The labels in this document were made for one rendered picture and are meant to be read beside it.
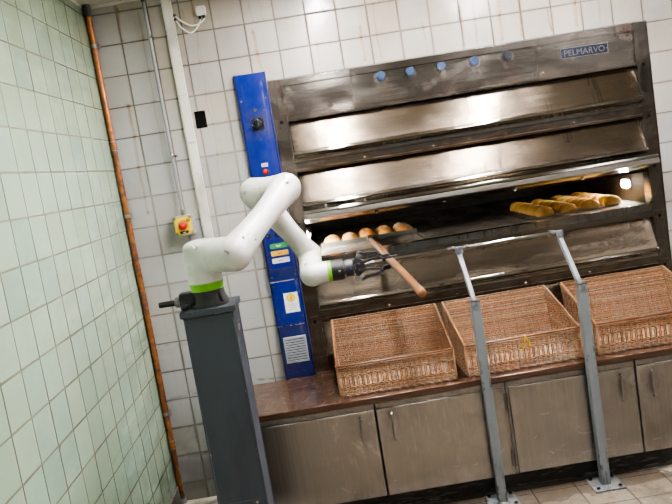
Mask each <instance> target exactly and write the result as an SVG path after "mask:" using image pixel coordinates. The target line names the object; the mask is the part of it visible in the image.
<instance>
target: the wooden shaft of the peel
mask: <svg viewBox="0 0 672 504"><path fill-rule="evenodd" d="M368 240H369V242H370V243H371V244H372V245H373V246H374V247H375V248H376V249H377V250H378V251H379V252H380V253H381V254H387V253H388V252H387V251H386V250H385V249H384V248H383V247H382V246H381V245H380V244H379V243H378V242H377V241H376V240H375V239H374V238H373V237H369V239H368ZM388 254H389V253H388ZM389 255H390V254H389ZM386 260H387V261H388V263H389V264H390V265H391V266H392V267H393V268H394V269H395V270H396V271H397V273H398V274H399V275H400V276H401V277H402V278H403V279H404V280H405V281H406V283H407V284H408V285H409V286H410V287H411V288H412V289H413V290H414V291H415V292H416V294H417V295H418V296H419V297H425V296H426V294H427V292H426V290H425V289H424V288H423V287H422V286H421V285H420V284H419V283H418V282H417V281H416V280H415V279H414V278H413V277H412V276H411V275H410V274H409V273H408V272H407V271H406V270H405V269H404V268H403V267H402V266H401V265H400V264H399V263H398V262H397V261H396V260H395V259H394V258H387V259H386Z"/></svg>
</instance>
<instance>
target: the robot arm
mask: <svg viewBox="0 0 672 504"><path fill-rule="evenodd" d="M300 193H301V184H300V181H299V180H298V178H297V177H296V176H294V175H293V174H290V173H280V174H277V175H274V176H269V177H257V178H249V179H247V180H246V181H244V182H243V184H242V185H241V187H240V197H241V200H242V201H243V202H244V204H245V205H246V206H247V207H248V208H249V209H250V210H251V212H250V213H249V214H248V215H247V217H246V218H245V219H244V220H243V221H242V222H241V223H240V224H239V225H238V226H237V227H236V228H235V229H234V230H233V231H232V232H231V233H230V234H229V235H227V236H225V237H216V238H205V239H197V240H193V241H190V242H188V243H186V244H185V245H184V246H183V248H182V251H183V257H184V263H185V268H186V273H187V278H188V284H189V287H190V289H191V291H186V292H181V293H180V294H179V297H175V298H174V300H172V301H166V302H160V303H158V306H159V308H166V307H172V306H175V307H176V308H181V311H186V310H190V309H194V310H198V309H207V308H212V307H217V306H220V305H224V304H226V303H228V302H230V298H229V297H228V295H227V294H226V292H225V290H224V286H223V274H222V273H224V272H237V271H241V270H243V269H245V268H246V267H247V266H248V265H249V263H250V261H251V259H252V257H253V255H254V253H255V252H256V250H257V248H258V246H259V245H260V243H261V241H262V240H263V238H264V237H265V235H266V234H267V232H268V231H269V230H270V228H271V229H272V230H274V231H275V232H276V233H277V234H278V235H279V236H280V237H281V238H282V239H283V240H284V241H285V242H286V244H287V245H288V246H289V247H290V248H291V250H292V251H293V252H294V254H295V255H296V256H297V258H298V260H299V268H300V279H301V281H302V282H303V283H304V284H305V285H307V286H311V287H314V286H317V285H320V284H322V283H326V282H331V281H337V280H343V279H345V276H346V277H349V276H355V275H357V276H360V278H361V280H362V281H364V280H365V279H367V278H371V277H374V276H378V275H382V274H383V271H384V270H386V269H391V265H390V264H386V265H383V267H366V266H365V263H367V262H370V261H373V260H376V259H379V258H382V259H387V258H393V257H398V255H397V254H395V255H389V254H388V253H387V254H381V253H380V252H379V251H368V252H361V251H357V255H356V257H354V258H352V259H346V260H344V261H343V260H342V258H340V259H334V260H328V261H322V259H321V250H320V247H319V246H318V245H317V244H316V243H315V242H314V241H312V240H311V239H310V238H309V237H308V236H307V235H306V234H305V233H304V232H303V231H302V230H301V229H300V228H299V226H298V225H297V224H296V223H295V221H294V220H293V219H292V218H291V216H290V215H289V213H288V212H287V210H286V209H287V208H288V207H289V206H290V205H291V204H292V203H293V202H295V201H296V200H297V199H298V197H299V196H300ZM374 254H378V255H377V256H374V257H371V258H368V259H364V260H363V259H361V258H359V256H362V255H374ZM369 270H380V271H379V272H375V273H372V274H368V275H361V274H362V273H363V272H364V271H369Z"/></svg>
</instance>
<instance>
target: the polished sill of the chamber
mask: <svg viewBox="0 0 672 504"><path fill-rule="evenodd" d="M647 211H653V207H652V203H641V204H635V205H629V206H623V207H617V208H611V209H605V210H599V211H592V212H586V213H580V214H574V215H568V216H562V217H556V218H550V219H544V220H538V221H531V222H525V223H519V224H513V225H507V226H501V227H495V228H489V229H483V230H477V231H471V232H464V233H458V234H452V235H446V236H440V237H434V238H428V239H422V240H416V241H410V242H404V243H397V244H391V245H385V246H382V247H383V248H384V249H385V250H386V251H387V252H388V253H389V254H392V253H398V252H404V251H410V250H416V249H422V248H428V247H434V246H440V245H446V244H452V243H459V242H465V241H471V240H477V239H483V238H489V237H495V236H501V235H507V234H513V233H519V232H526V231H532V230H538V229H544V228H550V227H556V226H562V225H568V224H574V223H580V222H586V221H593V220H599V219H605V218H611V217H617V216H623V215H629V214H635V213H641V212H647ZM357 251H361V252H368V251H378V250H377V249H376V248H375V247H373V248H367V249H361V250H355V251H349V252H343V253H336V254H330V255H324V256H321V259H322V261H328V260H334V259H340V258H342V260H343V261H344V260H346V259H352V258H354V257H356V255H357ZM377 255H378V254H374V255H362V256H359V258H367V257H373V256H377Z"/></svg>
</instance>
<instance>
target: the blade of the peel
mask: <svg viewBox="0 0 672 504"><path fill-rule="evenodd" d="M413 233H417V228H413V229H408V230H402V231H395V232H389V233H383V234H377V235H373V236H374V239H375V240H377V239H383V238H389V237H395V236H401V235H407V234H413ZM340 239H341V241H335V242H329V243H324V241H320V242H321V245H322V249H323V248H329V247H335V246H341V245H347V244H353V243H359V242H365V241H367V237H366V236H365V237H359V238H353V239H347V240H342V238H340Z"/></svg>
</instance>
